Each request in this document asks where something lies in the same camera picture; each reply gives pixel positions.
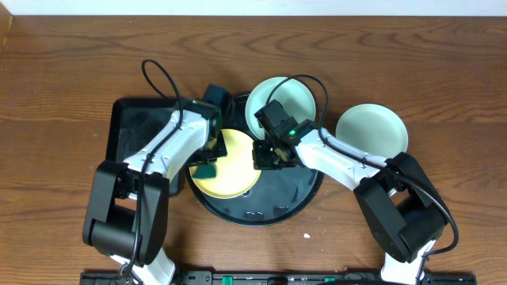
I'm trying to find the green yellow sponge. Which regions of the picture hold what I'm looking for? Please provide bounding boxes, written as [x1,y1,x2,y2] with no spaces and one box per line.
[192,164,217,179]

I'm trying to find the yellow plate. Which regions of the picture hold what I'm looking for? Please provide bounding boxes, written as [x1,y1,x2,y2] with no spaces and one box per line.
[189,129,261,199]

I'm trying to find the light blue plate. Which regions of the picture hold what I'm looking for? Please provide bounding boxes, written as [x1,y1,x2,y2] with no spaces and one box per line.
[245,77,316,140]

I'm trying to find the pale green plate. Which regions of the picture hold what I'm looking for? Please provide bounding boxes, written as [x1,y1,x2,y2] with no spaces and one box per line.
[335,104,409,158]

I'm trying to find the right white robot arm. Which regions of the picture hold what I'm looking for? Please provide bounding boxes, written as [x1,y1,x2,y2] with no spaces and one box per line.
[253,100,455,284]

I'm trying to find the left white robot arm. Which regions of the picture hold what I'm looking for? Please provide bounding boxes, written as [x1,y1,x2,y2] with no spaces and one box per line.
[82,85,231,284]

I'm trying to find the black round tray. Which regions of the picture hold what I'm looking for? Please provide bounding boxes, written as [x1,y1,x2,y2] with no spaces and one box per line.
[185,93,324,226]

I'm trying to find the black rectangular tray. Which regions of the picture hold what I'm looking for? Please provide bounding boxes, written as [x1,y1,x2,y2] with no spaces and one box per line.
[105,97,186,198]

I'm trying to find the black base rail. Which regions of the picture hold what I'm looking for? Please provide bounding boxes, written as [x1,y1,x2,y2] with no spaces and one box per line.
[78,269,478,285]

